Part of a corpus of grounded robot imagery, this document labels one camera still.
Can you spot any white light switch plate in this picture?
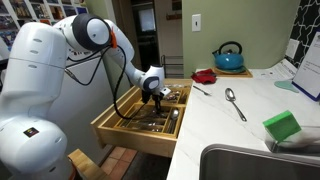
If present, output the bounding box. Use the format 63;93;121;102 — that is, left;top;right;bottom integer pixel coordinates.
192;14;201;32

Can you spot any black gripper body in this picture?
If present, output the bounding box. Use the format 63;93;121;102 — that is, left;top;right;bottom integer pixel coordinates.
142;87;171;106

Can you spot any black corrugated cable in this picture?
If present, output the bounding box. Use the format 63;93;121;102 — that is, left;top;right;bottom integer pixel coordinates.
64;44;148;120

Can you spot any white refrigerator with photos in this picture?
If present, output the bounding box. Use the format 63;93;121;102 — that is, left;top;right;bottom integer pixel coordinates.
0;14;111;166

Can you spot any small silver fork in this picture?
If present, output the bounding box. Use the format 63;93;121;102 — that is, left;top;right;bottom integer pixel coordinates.
192;85;211;96

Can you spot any wooden trivet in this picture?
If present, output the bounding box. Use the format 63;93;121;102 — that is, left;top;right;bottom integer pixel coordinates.
213;67;253;78

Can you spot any clear sponge holder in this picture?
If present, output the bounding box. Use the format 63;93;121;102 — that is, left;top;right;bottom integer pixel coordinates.
265;126;320;157

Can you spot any green sponge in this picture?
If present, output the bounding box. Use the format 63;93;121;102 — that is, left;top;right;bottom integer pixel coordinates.
262;110;301;142

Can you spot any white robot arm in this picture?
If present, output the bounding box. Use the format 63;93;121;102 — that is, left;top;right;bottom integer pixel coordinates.
0;14;170;180

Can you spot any teal silicone mat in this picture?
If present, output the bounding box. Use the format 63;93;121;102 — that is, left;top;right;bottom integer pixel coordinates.
274;80;298;93

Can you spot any large silver serving spoon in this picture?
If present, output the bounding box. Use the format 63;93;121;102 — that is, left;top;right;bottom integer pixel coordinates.
225;88;247;122

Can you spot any stainless steel sink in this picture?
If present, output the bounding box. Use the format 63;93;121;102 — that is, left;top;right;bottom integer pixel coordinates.
199;144;320;180

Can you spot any white wall outlet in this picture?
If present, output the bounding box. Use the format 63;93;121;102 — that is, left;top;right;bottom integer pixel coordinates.
285;39;299;59

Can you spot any blue clipboard with paper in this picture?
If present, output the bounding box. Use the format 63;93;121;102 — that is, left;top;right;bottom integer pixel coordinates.
292;32;320;101

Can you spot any paper sheet on counter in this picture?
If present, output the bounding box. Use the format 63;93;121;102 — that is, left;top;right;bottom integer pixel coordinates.
250;59;297;80

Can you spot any wooden cutlery organizer tray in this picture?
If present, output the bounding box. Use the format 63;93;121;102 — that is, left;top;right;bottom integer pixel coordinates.
115;79;192;136

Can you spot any blue tea kettle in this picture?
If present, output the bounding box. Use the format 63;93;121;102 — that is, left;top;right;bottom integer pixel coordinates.
212;41;244;70

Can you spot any wooden kitchen drawer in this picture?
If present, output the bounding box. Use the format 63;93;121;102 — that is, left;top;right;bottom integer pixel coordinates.
91;79;192;157

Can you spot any silver spoon in drawer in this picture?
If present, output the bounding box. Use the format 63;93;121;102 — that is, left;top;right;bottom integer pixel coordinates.
168;109;179;134

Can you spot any wooden stool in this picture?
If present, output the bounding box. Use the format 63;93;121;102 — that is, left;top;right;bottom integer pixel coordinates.
68;149;111;180

